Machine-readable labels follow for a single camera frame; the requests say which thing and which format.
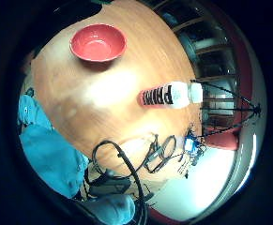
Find red bowl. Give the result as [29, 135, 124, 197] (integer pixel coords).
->
[68, 23, 128, 63]

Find black eyeglasses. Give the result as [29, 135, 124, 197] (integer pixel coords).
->
[143, 133, 178, 174]

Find white and red drink bottle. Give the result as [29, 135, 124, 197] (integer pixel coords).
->
[139, 81, 205, 110]

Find red seat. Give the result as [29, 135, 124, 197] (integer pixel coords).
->
[205, 124, 241, 152]

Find black tripod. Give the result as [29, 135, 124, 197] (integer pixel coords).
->
[190, 79, 263, 139]

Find blue electronic board with wires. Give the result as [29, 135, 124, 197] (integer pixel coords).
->
[176, 127, 207, 176]

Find the person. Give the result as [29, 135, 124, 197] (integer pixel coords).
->
[17, 93, 90, 200]

